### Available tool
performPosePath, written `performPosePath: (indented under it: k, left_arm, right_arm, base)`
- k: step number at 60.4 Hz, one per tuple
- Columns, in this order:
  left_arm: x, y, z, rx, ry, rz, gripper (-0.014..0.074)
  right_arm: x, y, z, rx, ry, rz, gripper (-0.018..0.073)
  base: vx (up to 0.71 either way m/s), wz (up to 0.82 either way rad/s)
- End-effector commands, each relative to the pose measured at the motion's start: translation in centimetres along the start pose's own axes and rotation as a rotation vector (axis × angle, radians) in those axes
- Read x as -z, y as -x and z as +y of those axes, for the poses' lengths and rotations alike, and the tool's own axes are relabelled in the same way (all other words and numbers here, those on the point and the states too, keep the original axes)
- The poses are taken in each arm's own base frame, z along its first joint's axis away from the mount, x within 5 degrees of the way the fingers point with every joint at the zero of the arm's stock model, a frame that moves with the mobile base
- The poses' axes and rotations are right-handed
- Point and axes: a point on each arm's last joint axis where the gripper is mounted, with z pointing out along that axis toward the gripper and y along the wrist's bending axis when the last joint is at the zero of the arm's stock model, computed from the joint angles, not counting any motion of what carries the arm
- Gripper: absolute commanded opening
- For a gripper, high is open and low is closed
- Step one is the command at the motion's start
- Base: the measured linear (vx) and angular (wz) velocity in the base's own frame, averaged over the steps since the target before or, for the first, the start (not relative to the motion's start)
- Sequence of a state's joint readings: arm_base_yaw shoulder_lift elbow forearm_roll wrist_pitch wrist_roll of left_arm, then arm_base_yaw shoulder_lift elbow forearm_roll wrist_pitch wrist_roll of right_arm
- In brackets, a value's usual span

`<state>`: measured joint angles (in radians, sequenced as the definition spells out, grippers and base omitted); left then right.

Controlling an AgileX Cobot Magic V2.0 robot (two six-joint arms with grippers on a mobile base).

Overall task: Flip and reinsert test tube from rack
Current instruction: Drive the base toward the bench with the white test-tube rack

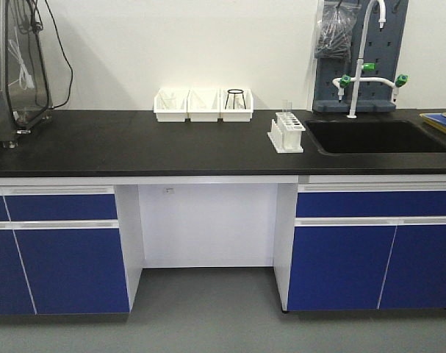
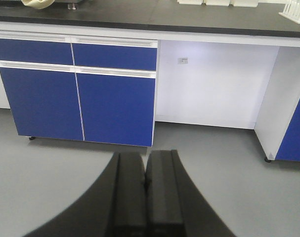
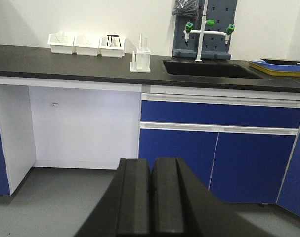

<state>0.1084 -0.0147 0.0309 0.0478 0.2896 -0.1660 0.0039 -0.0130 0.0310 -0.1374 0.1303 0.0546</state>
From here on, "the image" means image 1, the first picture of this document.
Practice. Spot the grey pegboard drying rack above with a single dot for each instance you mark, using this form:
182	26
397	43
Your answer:
381	53

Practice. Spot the left white storage bin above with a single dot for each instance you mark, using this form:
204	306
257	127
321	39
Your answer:
170	105

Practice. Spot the black lab sink basin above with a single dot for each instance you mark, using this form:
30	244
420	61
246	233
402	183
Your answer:
373	137

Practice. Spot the middle white storage bin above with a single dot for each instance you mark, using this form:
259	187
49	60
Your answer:
203	105

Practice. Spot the white test tube rack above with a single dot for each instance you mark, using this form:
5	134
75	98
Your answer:
286	133

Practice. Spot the plastic bag of black pegs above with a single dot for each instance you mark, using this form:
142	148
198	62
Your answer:
335	30

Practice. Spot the yellow and blue tray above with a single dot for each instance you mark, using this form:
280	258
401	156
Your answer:
436	120

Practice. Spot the stainless steel lab appliance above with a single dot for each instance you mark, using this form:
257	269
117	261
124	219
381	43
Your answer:
25	98

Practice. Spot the right white storage bin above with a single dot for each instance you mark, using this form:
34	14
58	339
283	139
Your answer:
237	115

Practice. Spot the white storage bin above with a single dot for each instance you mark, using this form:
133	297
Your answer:
203	105
237	115
170	105

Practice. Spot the clear glass test tube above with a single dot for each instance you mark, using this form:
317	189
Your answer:
286	107

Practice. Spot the white gooseneck lab faucet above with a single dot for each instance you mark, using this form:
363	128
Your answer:
342	82

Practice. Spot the black wire tripod stand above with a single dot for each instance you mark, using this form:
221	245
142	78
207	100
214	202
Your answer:
235	99

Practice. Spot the blue base cabinet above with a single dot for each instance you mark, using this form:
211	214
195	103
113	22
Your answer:
60	252
367	250

